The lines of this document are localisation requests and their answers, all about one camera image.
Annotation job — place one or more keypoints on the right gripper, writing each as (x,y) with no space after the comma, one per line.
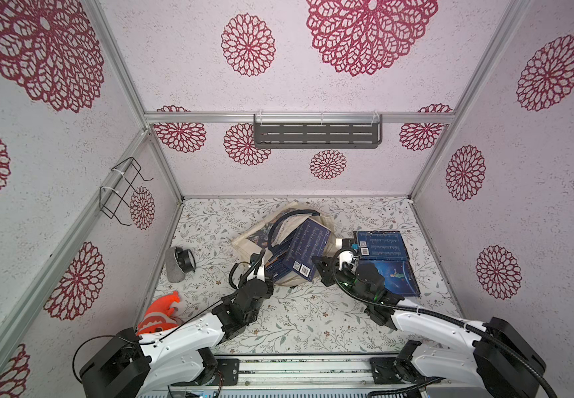
(337,269)

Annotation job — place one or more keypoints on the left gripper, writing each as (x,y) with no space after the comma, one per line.
(269,282)

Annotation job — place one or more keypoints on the blue Little Prince book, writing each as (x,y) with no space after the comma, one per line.
(398,277)

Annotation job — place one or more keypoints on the blue book with barcode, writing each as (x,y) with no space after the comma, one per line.
(381,245)

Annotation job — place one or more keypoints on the stack of blue books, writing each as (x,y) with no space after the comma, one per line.
(277,269)

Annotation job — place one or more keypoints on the cream canvas tote bag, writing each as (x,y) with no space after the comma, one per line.
(277,231)

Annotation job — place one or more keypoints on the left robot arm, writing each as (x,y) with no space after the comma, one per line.
(129,365)

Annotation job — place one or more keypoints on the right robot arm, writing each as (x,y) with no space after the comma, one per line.
(490,355)

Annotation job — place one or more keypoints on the red toy figure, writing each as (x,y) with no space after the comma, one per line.
(161,315)

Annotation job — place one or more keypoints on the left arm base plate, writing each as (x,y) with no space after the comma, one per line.
(217,372)

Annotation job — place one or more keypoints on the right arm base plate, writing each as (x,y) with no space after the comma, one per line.
(397,370)

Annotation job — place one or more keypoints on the aluminium rail frame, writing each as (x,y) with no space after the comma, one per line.
(290,376)

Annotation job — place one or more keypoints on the black wire wall rack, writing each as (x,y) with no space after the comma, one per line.
(128,201)

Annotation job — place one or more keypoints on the grey slotted wall shelf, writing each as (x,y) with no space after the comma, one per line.
(318,135)

